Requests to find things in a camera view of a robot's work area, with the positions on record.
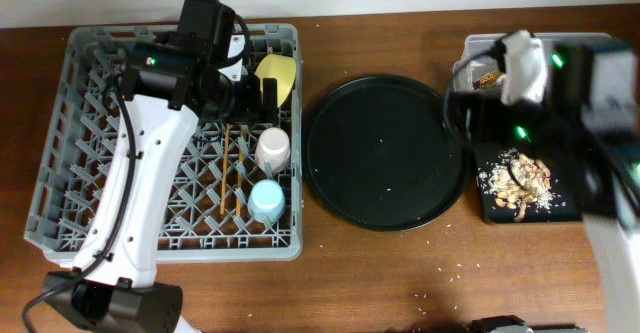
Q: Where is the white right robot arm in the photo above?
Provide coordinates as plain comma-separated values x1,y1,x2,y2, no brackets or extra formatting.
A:
443,92,639,332

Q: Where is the gold snack wrapper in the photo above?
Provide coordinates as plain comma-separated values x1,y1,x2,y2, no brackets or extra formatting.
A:
472,70,504,91

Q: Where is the grey dishwasher rack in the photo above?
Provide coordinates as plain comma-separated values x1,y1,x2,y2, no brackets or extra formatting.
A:
24,25,303,268

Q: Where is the yellow bowl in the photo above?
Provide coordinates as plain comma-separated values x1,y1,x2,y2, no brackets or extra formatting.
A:
255,54,297,108

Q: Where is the food scraps pile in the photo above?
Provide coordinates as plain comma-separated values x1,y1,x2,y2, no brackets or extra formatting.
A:
476,148,558,223

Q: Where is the pink plastic cup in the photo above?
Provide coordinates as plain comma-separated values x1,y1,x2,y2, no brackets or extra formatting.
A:
255,127,291,174

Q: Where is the round black tray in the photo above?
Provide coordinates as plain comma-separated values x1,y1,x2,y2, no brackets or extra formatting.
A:
302,75,471,231

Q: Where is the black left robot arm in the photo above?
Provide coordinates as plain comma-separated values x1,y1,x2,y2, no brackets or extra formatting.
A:
35,31,250,332

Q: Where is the wooden chopstick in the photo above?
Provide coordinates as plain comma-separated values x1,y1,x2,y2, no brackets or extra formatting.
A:
235,125,245,217
219,123,231,218

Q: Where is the white round plate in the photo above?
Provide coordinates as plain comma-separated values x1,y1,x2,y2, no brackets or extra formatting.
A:
219,34,246,82

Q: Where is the black rectangular tray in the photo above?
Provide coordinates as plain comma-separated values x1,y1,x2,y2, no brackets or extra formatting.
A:
474,145,580,224

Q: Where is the clear plastic waste bin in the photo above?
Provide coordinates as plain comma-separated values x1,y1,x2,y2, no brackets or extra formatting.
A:
453,32,610,92

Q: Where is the blue plastic cup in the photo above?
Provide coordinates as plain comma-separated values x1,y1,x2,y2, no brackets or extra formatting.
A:
247,179,286,224

